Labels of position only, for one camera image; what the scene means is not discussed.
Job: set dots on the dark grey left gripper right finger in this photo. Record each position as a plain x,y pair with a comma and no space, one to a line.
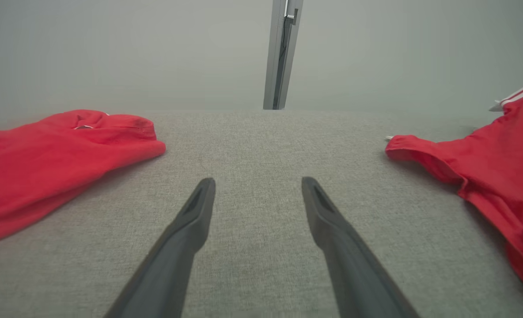
354,274

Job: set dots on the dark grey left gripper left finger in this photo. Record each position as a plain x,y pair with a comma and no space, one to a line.
173,265

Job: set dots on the red shorts with white stripe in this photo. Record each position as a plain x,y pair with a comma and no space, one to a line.
45,168

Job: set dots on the red Bulls basketball jersey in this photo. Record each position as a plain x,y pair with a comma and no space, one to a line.
500,168

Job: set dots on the grey fabric sofa cushion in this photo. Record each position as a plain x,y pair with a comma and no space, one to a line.
261,150

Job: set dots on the grey metal upright post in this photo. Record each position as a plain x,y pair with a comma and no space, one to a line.
281,57

